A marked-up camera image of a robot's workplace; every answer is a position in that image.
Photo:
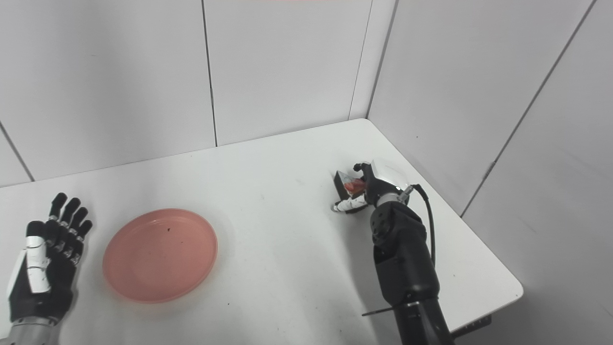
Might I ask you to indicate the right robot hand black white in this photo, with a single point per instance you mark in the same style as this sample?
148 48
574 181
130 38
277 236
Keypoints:
378 184

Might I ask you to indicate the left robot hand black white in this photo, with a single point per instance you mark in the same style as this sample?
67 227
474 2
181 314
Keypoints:
45 268

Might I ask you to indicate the chocolate cake slice with fruit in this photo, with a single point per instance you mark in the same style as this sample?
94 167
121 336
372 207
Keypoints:
348 186

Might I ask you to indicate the pink round plate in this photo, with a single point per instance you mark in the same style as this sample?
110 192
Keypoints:
160 255

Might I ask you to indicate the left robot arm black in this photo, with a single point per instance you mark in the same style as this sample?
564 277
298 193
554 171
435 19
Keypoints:
28 333

